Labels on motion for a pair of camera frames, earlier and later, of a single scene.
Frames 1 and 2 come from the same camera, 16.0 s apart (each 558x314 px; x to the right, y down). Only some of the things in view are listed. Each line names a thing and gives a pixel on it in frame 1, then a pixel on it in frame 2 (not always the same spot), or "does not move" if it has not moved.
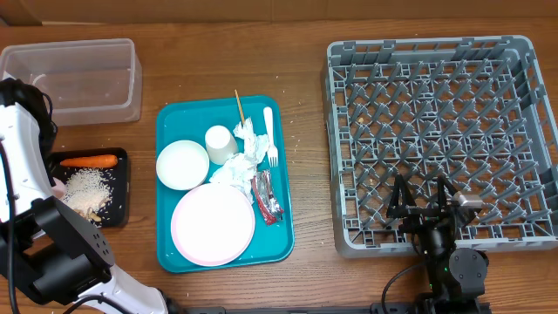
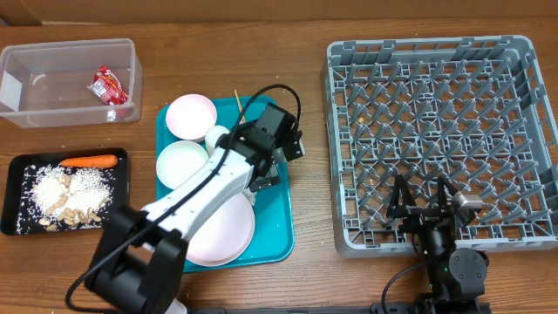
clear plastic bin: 89,82 does not move
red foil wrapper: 262,187 -> 107,86
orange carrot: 104,161 does not move
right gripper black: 398,207 does not move
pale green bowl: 182,165 does not move
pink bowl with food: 59,189 -> 189,116
